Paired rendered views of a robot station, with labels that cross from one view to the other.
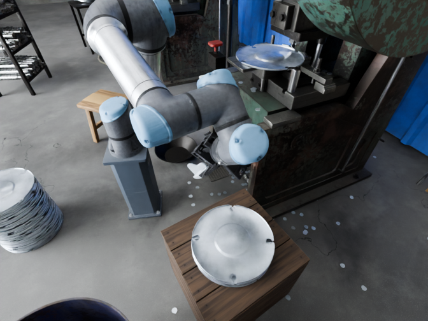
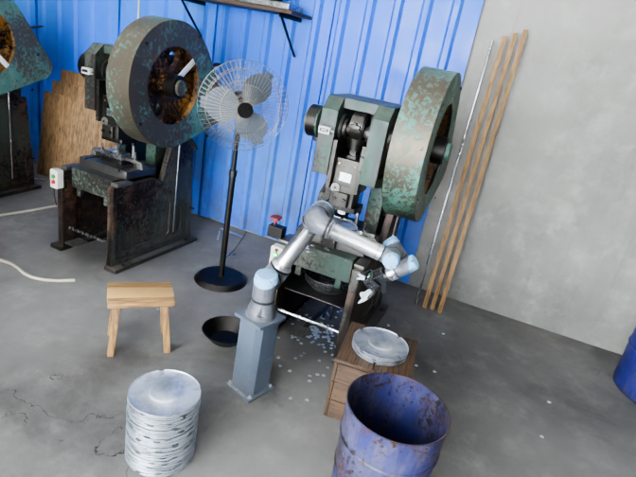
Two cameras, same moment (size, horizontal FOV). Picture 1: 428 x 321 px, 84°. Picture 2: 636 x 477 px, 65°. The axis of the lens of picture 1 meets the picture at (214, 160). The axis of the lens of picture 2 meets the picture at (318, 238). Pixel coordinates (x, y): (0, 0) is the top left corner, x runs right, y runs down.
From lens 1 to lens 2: 2.08 m
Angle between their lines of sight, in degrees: 45
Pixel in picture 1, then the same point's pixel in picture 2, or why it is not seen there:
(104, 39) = (343, 230)
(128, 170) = (270, 333)
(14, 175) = (157, 378)
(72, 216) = not seen: hidden behind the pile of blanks
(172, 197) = not seen: hidden behind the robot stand
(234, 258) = (391, 349)
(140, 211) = (259, 388)
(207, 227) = (362, 343)
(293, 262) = (412, 344)
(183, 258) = (364, 364)
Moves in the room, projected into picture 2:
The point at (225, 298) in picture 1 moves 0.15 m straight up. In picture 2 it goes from (401, 369) to (409, 344)
